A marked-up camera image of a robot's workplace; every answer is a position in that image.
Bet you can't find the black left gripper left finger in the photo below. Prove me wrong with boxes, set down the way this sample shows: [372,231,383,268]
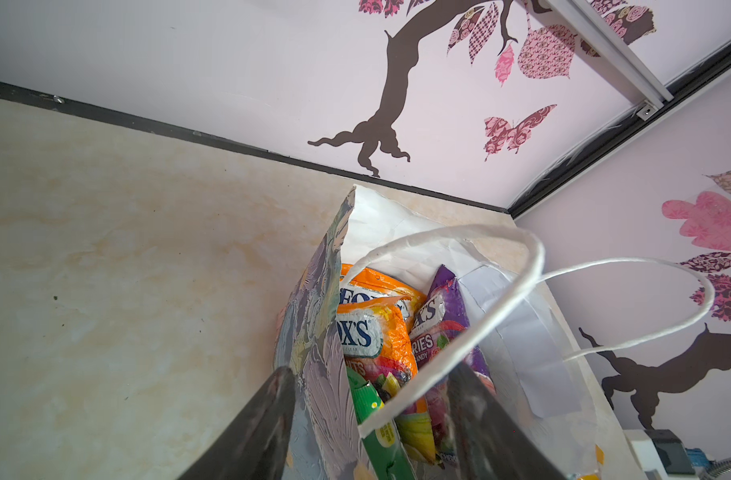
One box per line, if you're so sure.
[181,366,296,479]

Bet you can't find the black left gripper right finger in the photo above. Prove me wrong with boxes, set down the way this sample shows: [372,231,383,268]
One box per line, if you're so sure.
[447,363,565,480]

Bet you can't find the floral white paper bag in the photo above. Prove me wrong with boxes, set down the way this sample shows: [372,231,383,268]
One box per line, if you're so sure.
[274,184,717,480]

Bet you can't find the light green Fox's candy packet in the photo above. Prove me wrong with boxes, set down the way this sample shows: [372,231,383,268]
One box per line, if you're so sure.
[347,367,415,480]

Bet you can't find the yellow snack packet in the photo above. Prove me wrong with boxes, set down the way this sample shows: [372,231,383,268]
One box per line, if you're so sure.
[575,445,605,480]

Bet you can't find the purple Fox's candy packet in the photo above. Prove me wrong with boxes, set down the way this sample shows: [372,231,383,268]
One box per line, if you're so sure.
[408,263,497,466]

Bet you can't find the orange red Fox's candy packet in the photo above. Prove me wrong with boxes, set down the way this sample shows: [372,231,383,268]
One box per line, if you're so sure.
[336,297,439,465]

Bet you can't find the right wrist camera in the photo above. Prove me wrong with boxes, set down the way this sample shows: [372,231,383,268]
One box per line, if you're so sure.
[623,430,711,479]

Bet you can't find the rear aluminium rail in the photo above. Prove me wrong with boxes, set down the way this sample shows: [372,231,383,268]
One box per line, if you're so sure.
[547,0,673,121]

